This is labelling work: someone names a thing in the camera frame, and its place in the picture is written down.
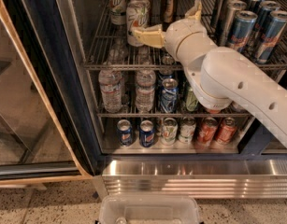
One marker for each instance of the pepsi can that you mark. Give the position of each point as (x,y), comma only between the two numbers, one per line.
(124,131)
(146,133)

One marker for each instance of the glass fridge door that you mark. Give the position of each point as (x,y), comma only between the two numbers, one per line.
(44,122)

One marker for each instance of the blue Pepsi can middle shelf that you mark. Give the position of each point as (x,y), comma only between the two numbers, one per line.
(169,95)

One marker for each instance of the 7up can bottom left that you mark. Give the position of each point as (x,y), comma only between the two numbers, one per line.
(169,131)

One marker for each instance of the coca-cola can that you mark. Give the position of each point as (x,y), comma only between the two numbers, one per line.
(206,131)
(226,131)

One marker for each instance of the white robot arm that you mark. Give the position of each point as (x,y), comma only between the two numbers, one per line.
(220,76)

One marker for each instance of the orange brown soda can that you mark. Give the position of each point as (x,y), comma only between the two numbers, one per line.
(168,10)

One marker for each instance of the clear plastic bin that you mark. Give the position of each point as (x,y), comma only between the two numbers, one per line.
(148,209)

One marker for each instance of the left water bottle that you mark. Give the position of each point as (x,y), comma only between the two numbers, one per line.
(110,87)

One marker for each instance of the front white 7up can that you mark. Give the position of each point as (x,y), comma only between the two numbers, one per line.
(137,15)

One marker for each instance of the right water bottle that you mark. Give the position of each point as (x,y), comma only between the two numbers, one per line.
(145,90)

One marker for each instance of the right Coca-Cola can bottom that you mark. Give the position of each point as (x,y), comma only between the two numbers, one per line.
(226,131)

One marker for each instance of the left Pepsi can bottom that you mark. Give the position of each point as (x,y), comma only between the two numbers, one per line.
(124,131)

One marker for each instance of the left Coca-Cola can bottom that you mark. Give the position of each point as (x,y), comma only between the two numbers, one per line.
(206,131)

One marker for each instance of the top wire shelf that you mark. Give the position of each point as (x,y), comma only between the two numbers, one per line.
(106,35)

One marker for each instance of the steel fridge base grille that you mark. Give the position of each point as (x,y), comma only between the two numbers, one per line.
(197,179)

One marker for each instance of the right front Red Bull can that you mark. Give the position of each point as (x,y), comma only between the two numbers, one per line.
(274,27)

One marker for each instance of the back left 7up can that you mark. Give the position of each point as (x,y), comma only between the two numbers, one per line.
(117,10)

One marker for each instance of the wire shelf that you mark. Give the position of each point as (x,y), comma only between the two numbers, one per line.
(131,112)
(106,35)

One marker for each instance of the water bottle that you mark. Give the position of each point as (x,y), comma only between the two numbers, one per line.
(110,87)
(145,90)

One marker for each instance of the green soda can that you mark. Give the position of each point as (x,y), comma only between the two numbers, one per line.
(190,100)

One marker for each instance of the red bull can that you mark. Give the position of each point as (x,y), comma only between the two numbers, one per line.
(233,8)
(274,27)
(264,10)
(241,30)

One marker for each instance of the middle wire shelf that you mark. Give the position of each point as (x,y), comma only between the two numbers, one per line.
(131,112)

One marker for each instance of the silver energy can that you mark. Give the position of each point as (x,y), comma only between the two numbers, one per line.
(216,13)
(222,17)

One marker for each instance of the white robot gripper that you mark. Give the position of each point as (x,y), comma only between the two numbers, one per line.
(179,35)

